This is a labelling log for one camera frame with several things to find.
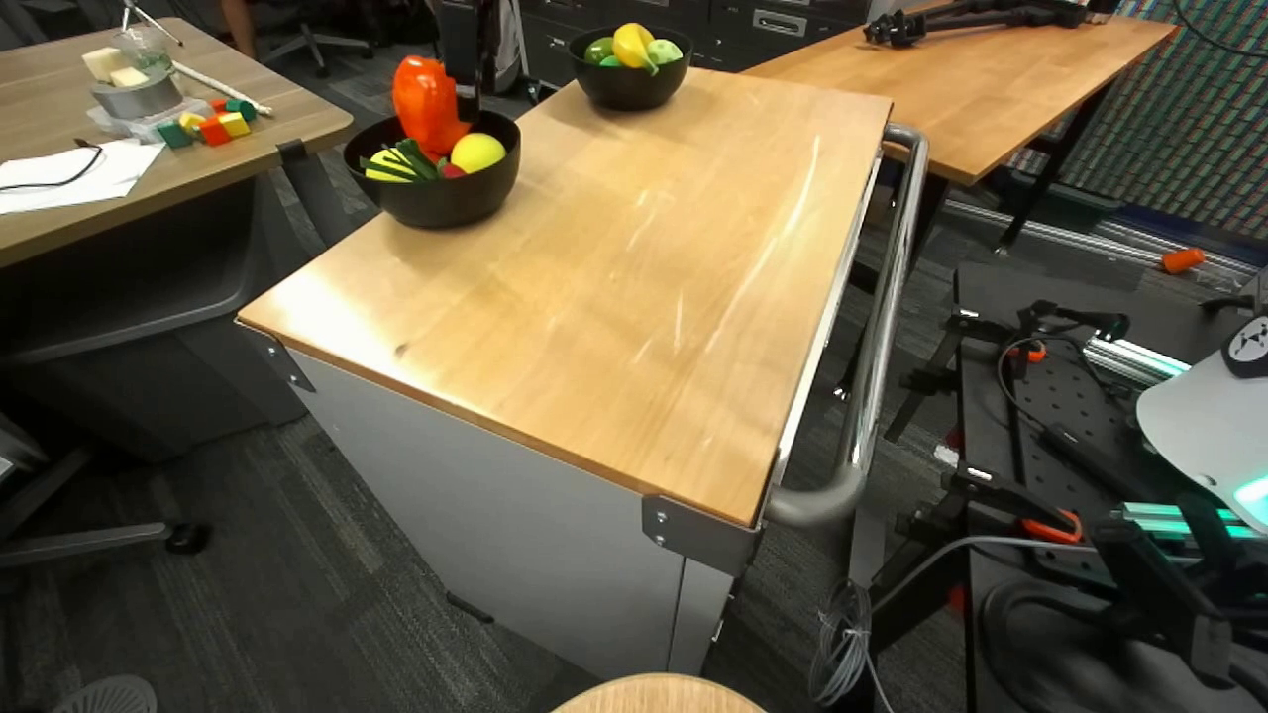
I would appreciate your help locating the clear plastic container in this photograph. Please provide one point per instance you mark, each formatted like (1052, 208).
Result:
(134, 81)

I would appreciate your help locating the orange-brown wooden desk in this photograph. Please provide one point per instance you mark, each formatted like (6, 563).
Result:
(976, 81)

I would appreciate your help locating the gray metal floor rail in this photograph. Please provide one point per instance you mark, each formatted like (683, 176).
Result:
(1056, 238)

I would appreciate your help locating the black plastic bowl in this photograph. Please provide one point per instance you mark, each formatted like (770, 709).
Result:
(633, 88)
(436, 204)

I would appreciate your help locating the small orange clamp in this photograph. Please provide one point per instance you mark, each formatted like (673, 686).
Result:
(1181, 258)

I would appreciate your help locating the white cart wooden top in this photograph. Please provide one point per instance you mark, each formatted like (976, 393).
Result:
(530, 529)

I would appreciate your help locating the colourful toy blocks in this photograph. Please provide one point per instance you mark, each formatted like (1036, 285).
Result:
(212, 126)

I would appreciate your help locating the black folded tripod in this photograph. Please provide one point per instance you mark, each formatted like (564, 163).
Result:
(976, 18)

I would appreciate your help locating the white thin stick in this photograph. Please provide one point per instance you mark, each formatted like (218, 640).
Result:
(218, 84)

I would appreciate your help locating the round wooden stool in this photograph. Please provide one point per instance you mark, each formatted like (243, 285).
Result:
(661, 697)

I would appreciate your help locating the light wooden office desk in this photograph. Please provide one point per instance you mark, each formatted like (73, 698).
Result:
(264, 126)

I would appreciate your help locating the aluminium extrusion bar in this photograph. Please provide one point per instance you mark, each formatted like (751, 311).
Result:
(1132, 357)

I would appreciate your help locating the yellow banana toy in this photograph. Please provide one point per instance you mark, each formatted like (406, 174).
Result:
(633, 43)

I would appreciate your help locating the red radish toy green leaves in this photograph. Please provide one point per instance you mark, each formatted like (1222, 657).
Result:
(399, 163)

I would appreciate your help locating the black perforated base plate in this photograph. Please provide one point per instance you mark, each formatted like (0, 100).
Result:
(1056, 301)

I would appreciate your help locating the dark office chair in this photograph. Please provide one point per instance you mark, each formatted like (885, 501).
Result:
(311, 43)

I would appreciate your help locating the gray office chair base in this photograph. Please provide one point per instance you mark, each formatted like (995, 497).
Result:
(82, 541)

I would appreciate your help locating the striped acoustic panel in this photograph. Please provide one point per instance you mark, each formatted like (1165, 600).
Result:
(1173, 122)

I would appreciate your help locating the white paper sheet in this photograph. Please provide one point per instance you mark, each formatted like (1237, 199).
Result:
(65, 180)

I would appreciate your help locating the yellow lemon toy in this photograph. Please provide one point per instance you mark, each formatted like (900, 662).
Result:
(478, 151)

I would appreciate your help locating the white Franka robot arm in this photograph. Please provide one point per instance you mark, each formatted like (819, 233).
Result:
(1201, 422)

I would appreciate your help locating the green lime toy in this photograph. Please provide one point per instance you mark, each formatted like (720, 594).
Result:
(599, 55)
(666, 51)

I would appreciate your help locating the orange bell pepper toy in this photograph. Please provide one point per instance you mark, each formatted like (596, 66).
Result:
(430, 105)

